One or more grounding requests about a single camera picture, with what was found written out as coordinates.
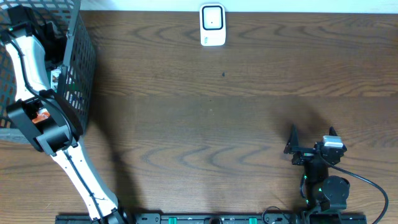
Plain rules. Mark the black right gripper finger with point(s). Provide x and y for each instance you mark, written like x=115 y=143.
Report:
x=293 y=141
x=332 y=131

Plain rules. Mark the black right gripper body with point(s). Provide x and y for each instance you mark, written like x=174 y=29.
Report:
x=304 y=156

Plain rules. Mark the orange tissue pack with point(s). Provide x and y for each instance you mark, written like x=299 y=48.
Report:
x=42 y=115

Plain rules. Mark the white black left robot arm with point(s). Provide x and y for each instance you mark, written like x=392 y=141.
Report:
x=53 y=64

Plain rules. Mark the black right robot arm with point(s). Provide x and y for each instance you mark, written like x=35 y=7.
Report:
x=324 y=192

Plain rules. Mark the grey plastic mesh basket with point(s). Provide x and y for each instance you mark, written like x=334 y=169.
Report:
x=77 y=68

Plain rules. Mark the green white gloves package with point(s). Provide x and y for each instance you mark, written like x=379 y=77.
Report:
x=54 y=78

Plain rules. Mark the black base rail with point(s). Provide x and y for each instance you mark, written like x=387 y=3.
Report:
x=270 y=218

